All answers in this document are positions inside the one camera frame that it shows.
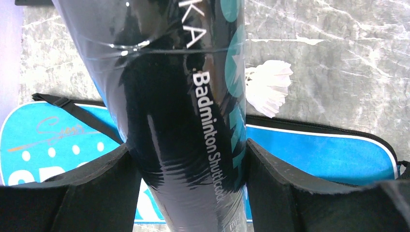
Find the black shuttlecock tube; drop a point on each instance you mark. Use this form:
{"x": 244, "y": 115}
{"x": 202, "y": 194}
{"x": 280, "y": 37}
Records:
{"x": 171, "y": 73}

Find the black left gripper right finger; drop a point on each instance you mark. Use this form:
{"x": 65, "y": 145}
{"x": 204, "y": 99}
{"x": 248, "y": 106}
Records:
{"x": 284, "y": 198}

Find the blue racket bag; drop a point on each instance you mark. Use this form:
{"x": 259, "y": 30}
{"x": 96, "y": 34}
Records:
{"x": 54, "y": 134}

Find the white feather shuttlecock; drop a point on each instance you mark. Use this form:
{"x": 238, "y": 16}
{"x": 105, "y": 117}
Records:
{"x": 267, "y": 86}

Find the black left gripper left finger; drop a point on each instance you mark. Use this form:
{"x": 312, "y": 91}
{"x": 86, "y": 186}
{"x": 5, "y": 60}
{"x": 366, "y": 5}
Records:
{"x": 99, "y": 196}

